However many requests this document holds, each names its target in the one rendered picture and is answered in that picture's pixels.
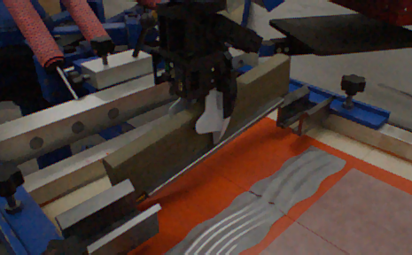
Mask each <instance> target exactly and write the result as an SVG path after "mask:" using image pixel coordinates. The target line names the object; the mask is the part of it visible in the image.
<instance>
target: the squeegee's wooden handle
mask: <svg viewBox="0 0 412 255"><path fill-rule="evenodd" d="M290 72H291V59H290V58H289V57H288V56H286V55H282V54H280V53H278V54H276V55H275V56H273V57H272V58H269V59H268V60H265V61H264V62H263V63H261V64H259V65H258V66H256V67H254V68H253V69H251V70H249V71H248V72H247V73H244V74H243V75H240V76H239V77H237V78H236V80H237V101H236V104H235V108H234V111H233V113H232V115H231V117H230V119H229V125H228V126H227V128H226V131H225V132H224V134H226V133H227V132H228V131H230V130H231V129H232V128H234V127H235V126H236V125H238V124H239V123H240V122H243V121H244V120H246V119H247V118H248V117H250V116H252V115H253V114H254V113H256V112H257V111H258V110H260V109H261V108H263V107H264V106H265V105H266V104H269V103H270V102H272V101H273V100H274V99H276V98H277V97H281V98H283V97H284V96H287V95H288V93H289V83H290ZM205 110H206V98H205V97H204V98H202V99H200V100H199V101H198V102H196V103H195V104H192V105H191V106H189V107H188V108H185V109H184V110H183V111H181V112H179V113H177V114H176V115H175V116H173V117H171V118H170V119H168V120H165V121H164V122H161V123H160V124H159V125H157V126H156V127H154V128H152V129H150V131H147V132H146V133H144V134H142V135H140V136H139V137H137V138H136V139H135V140H132V141H131V142H129V143H127V144H126V145H124V146H122V147H120V148H119V149H118V150H116V151H113V152H112V153H111V154H109V155H107V156H106V157H105V158H103V164H104V168H105V170H106V174H107V175H108V178H109V181H110V183H111V184H112V187H113V186H115V185H116V184H118V183H121V182H123V181H125V180H127V179H129V180H130V182H131V183H132V187H133V188H134V189H135V191H136V200H137V199H138V198H140V197H141V196H143V195H144V189H146V188H147V187H150V185H151V184H153V183H154V182H156V181H158V180H159V178H161V177H163V176H164V175H166V174H167V173H168V172H170V171H172V170H173V169H175V168H176V167H177V166H179V165H181V164H182V163H183V162H184V161H185V160H188V158H191V157H192V156H193V155H195V154H197V152H199V151H201V150H202V149H204V148H205V147H206V146H208V145H209V144H210V143H212V142H213V137H212V132H209V133H205V134H198V133H197V130H196V124H197V120H199V117H201V116H202V113H204V112H205Z"/></svg>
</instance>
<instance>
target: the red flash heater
mask: <svg viewBox="0 0 412 255"><path fill-rule="evenodd" d="M326 1H328V2H332V3H334V4H338V5H340V6H342V7H344V8H347V9H349V10H351V11H355V12H358V13H361V14H363V15H365V16H369V17H371V18H372V19H377V20H379V21H381V22H384V23H386V24H388V25H392V26H394V27H400V26H409V25H412V0H377V1H376V2H374V1H372V0H326Z"/></svg>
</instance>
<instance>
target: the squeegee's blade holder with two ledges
mask: <svg viewBox="0 0 412 255"><path fill-rule="evenodd" d="M282 104H284V99H283V98H281V97H277V98H276V99H274V100H273V101H272V102H270V103H269V104H266V105H265V106H264V107H263V108H261V109H260V110H258V111H257V112H256V113H254V114H253V115H252V116H250V117H248V118H247V119H246V120H244V121H243V122H240V123H239V124H238V125H236V126H235V127H234V128H232V129H231V130H230V131H228V132H227V133H226V134H223V135H222V138H221V139H220V141H219V142H218V143H216V144H213V143H210V144H209V145H208V146H206V147H205V148H204V149H202V150H201V151H199V152H197V154H195V155H193V156H192V157H191V158H188V160H185V161H184V162H183V163H182V164H181V165H179V166H177V167H176V168H175V169H173V170H172V171H170V172H168V173H167V174H166V175H164V176H163V177H161V178H159V180H158V181H156V182H154V183H153V184H151V185H150V187H147V188H146V189H144V195H145V196H147V197H148V198H153V197H155V196H156V195H158V194H159V193H160V192H161V191H162V190H163V189H165V188H167V187H169V186H170V184H172V183H174V182H175V181H177V180H179V178H182V176H184V175H186V174H187V173H188V172H189V171H190V170H191V169H193V168H194V167H196V166H198V165H199V164H200V163H202V162H203V161H204V160H206V159H207V158H210V157H211V155H214V154H215V153H216V152H217V151H219V150H220V149H222V147H224V146H226V145H227V144H228V143H230V142H231V141H232V140H235V138H237V137H238V136H240V135H241V134H243V133H244V132H245V131H246V130H247V129H249V128H251V127H252V126H253V125H255V124H256V123H257V122H259V121H261V120H263V119H264V118H265V117H266V116H268V115H269V114H270V113H272V112H273V111H275V110H276V109H277V108H279V107H280V106H281V105H282Z"/></svg>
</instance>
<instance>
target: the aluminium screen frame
mask: <svg viewBox="0 0 412 255"><path fill-rule="evenodd" d="M168 119H170V117H169V114H168V115H166V116H164V117H161V118H159V119H158V120H154V121H152V122H149V123H147V124H145V125H142V126H141V127H139V128H135V129H133V130H131V131H128V132H127V133H125V134H122V135H119V136H118V137H114V138H113V139H112V140H108V141H106V142H104V143H101V144H99V145H96V146H94V147H92V148H91V149H87V150H86V151H82V152H80V153H78V154H75V155H73V156H72V157H69V158H66V159H65V160H61V161H60V162H58V163H55V164H54V165H51V166H47V167H46V168H43V169H41V170H40V171H38V172H34V173H33V174H29V175H27V176H26V177H23V178H24V180H25V183H23V185H22V186H23V187H24V188H25V189H26V191H27V192H28V193H29V195H30V196H31V197H32V198H33V199H34V200H35V202H36V203H37V204H38V206H40V207H43V206H46V205H47V204H50V203H51V202H53V201H55V200H58V199H59V198H61V197H63V196H65V195H68V194H69V193H71V192H74V191H75V190H77V189H80V188H81V187H83V186H86V185H87V184H89V183H92V182H93V181H96V180H97V179H99V178H102V177H104V176H105V175H106V170H105V168H104V164H103V158H105V157H106V156H107V155H109V154H111V153H112V152H113V151H116V150H118V149H119V148H120V147H122V146H124V145H126V144H127V143H129V142H131V141H132V140H135V139H136V138H137V137H139V136H140V135H142V134H144V133H146V132H147V131H150V129H152V128H155V127H156V126H157V125H159V124H160V123H161V122H164V121H165V120H168ZM319 125H320V126H322V127H323V128H328V129H329V130H331V131H335V132H337V133H338V134H341V135H344V136H348V137H349V138H352V139H353V140H356V141H358V142H360V143H364V144H367V145H369V146H371V147H373V148H375V149H379V150H380V151H384V152H386V153H387V154H391V155H393V156H394V157H398V158H401V159H402V160H406V161H407V162H409V163H412V133H411V132H408V131H405V130H403V129H401V128H399V127H394V126H392V125H388V124H386V123H385V124H383V125H382V126H381V127H379V128H378V129H374V128H373V127H367V126H366V125H362V124H361V123H358V122H355V121H352V120H348V119H346V118H344V117H342V116H338V115H337V114H335V113H331V112H329V117H328V119H327V120H324V121H323V122H321V123H320V124H319Z"/></svg>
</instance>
